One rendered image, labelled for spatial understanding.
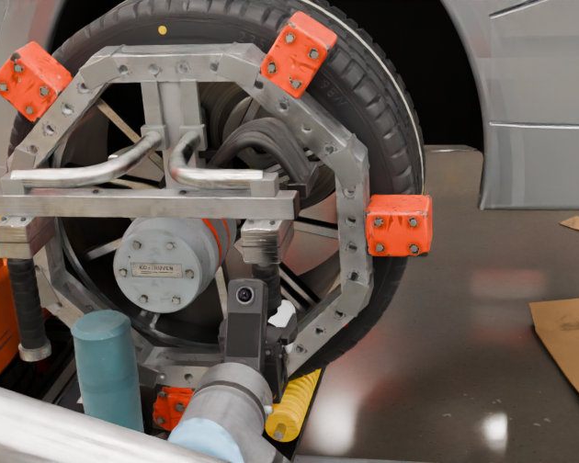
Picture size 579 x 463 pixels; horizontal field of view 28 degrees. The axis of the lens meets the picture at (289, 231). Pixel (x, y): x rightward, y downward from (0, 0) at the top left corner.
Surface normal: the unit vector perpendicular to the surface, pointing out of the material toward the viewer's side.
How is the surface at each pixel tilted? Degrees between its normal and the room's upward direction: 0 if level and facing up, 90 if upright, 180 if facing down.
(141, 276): 90
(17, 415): 37
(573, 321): 12
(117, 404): 92
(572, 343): 2
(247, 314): 57
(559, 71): 90
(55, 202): 90
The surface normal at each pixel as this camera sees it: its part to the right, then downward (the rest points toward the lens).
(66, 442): 0.35, -0.41
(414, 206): -0.07, -0.92
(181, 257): -0.20, 0.39
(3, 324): 0.98, 0.01
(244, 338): -0.21, -0.18
